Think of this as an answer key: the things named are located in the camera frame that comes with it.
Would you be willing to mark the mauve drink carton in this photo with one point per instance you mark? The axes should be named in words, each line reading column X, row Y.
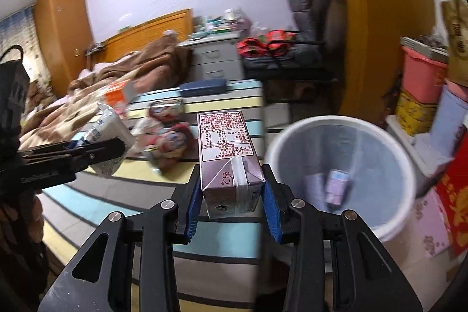
column 223, row 140

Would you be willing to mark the person's left hand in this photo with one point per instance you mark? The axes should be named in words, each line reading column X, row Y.
column 31, row 220

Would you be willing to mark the red and gold box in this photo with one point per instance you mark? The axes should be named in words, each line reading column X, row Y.
column 453, row 195

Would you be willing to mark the wooden door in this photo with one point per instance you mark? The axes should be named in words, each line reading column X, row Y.
column 380, row 23

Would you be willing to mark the plain brown fleece blanket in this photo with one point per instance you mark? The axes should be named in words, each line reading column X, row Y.
column 153, row 59

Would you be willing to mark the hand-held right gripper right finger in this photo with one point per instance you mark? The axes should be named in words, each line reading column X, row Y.
column 272, row 213

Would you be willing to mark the black power strip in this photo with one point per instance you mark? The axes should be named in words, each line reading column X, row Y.
column 95, row 48

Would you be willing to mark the brown checked blanket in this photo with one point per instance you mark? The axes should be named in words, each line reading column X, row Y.
column 62, row 114

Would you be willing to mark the dark blue glasses case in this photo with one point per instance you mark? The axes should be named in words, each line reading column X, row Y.
column 203, row 88

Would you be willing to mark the light blue round container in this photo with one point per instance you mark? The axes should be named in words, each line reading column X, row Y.
column 449, row 118

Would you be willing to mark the wooden bed headboard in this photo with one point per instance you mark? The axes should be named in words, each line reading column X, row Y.
column 146, row 34

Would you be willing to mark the pink floral box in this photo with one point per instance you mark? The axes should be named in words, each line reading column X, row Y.
column 435, row 224

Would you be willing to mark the gold paper bag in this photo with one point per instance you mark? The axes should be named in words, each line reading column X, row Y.
column 457, row 41

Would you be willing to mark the grey drawer cabinet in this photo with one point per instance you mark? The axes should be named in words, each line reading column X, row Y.
column 215, row 56

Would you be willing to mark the striped tablecloth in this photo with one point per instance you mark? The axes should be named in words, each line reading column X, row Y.
column 109, row 202

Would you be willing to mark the clear plastic bag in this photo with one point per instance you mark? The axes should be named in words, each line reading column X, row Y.
column 259, row 30

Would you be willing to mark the white plastic packet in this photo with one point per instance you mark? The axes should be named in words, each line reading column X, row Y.
column 113, row 125

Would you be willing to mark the yellow patterned box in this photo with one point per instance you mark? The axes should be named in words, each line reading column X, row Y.
column 413, row 114

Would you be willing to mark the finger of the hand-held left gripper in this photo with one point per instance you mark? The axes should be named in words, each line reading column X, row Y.
column 55, row 148
column 106, row 151

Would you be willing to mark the grey chair cushion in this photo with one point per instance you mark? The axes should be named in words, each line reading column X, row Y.
column 301, row 16

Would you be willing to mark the translucent bin liner bag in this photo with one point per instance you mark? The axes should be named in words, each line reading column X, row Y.
column 299, row 151

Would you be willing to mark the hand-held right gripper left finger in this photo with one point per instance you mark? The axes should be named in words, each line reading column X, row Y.
column 190, row 213

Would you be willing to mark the pink plastic storage box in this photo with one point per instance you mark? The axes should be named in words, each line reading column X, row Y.
column 424, row 78

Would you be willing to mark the clear plastic storage box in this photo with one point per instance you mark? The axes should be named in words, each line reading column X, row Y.
column 420, row 151

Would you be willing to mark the black office chair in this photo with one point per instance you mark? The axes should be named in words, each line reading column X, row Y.
column 325, row 27

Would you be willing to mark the red shopping bags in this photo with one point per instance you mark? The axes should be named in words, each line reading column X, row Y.
column 263, row 45

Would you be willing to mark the flat patterned box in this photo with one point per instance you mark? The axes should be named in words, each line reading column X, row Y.
column 420, row 45

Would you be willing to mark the white round waste bin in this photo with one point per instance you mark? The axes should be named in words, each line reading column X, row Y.
column 395, row 224

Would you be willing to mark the red cartoon drink can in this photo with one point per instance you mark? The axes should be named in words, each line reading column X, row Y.
column 175, row 142
column 166, row 111

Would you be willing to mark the lavender drink carton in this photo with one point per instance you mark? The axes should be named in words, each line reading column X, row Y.
column 338, row 187

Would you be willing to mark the pile of small boxes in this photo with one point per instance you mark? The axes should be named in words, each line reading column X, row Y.
column 219, row 25

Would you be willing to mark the orange and white box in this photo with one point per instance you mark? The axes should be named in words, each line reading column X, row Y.
column 117, row 96

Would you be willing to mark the orange wooden wardrobe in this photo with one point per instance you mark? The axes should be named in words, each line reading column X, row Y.
column 60, row 23

